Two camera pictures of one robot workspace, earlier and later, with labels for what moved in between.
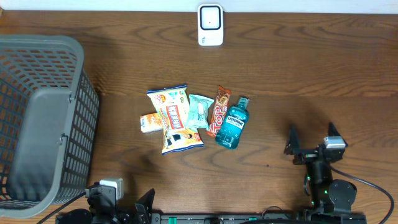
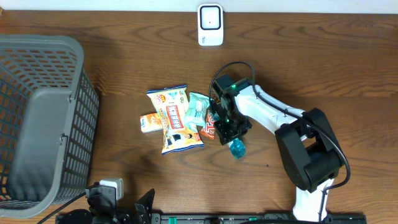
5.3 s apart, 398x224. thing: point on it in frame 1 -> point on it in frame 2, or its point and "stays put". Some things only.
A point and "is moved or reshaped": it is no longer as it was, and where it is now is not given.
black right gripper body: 306,156 -> 231,127
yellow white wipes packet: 172,105 stays put
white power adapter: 117,183 stays put
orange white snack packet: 151,122 stays put
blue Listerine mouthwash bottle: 229,135 is moved or reshaped
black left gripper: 142,216 stays put
